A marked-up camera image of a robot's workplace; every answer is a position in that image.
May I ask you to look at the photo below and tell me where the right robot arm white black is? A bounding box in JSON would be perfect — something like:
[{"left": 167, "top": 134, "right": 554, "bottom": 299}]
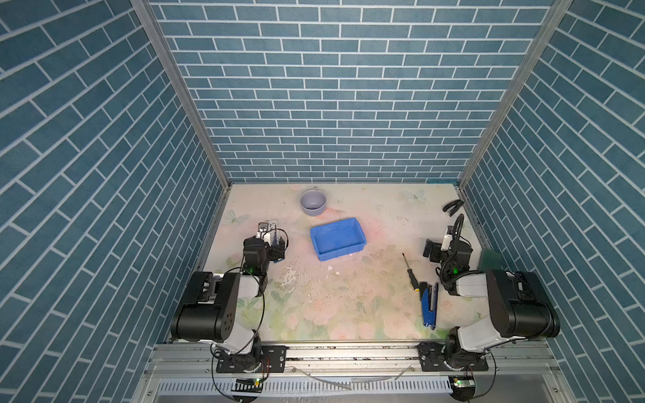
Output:
[{"left": 407, "top": 236, "right": 561, "bottom": 372}]

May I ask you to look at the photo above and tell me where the black clip tool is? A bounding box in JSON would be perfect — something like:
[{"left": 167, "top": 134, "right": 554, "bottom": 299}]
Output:
[{"left": 443, "top": 199, "right": 465, "bottom": 217}]

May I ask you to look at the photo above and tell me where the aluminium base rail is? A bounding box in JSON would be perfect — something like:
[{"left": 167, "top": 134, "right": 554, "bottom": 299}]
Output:
[{"left": 133, "top": 341, "right": 574, "bottom": 402}]

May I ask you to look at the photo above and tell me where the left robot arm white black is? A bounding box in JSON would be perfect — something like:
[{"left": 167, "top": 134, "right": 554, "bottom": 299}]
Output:
[{"left": 171, "top": 234, "right": 289, "bottom": 379}]

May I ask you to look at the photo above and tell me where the blue plastic bin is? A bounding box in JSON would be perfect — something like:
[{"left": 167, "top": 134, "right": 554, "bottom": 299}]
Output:
[{"left": 310, "top": 218, "right": 367, "bottom": 261}]

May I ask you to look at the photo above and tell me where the black yellow screwdriver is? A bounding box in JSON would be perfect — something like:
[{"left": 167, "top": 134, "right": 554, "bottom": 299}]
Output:
[{"left": 401, "top": 254, "right": 420, "bottom": 292}]

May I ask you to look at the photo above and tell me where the blue black stapler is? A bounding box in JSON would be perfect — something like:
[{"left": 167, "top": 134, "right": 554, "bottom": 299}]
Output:
[{"left": 419, "top": 281, "right": 438, "bottom": 330}]

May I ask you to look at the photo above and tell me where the grey lavender cup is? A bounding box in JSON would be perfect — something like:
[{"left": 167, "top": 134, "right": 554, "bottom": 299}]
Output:
[{"left": 300, "top": 187, "right": 327, "bottom": 217}]

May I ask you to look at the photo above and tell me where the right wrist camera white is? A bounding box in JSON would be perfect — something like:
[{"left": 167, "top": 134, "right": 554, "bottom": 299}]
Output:
[{"left": 441, "top": 226, "right": 453, "bottom": 251}]

